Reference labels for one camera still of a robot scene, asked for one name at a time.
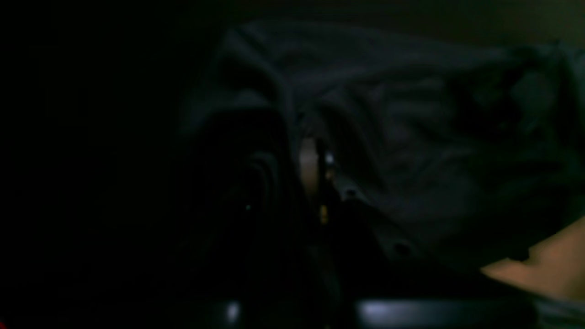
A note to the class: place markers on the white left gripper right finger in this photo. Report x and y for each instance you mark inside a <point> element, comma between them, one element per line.
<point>370,259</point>

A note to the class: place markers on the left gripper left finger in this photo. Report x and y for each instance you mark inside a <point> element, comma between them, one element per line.
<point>267,280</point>

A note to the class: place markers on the dark grey T-shirt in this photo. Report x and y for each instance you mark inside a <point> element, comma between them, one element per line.
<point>476,152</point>

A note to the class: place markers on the black table cloth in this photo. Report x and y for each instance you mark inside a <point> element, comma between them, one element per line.
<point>111,219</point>

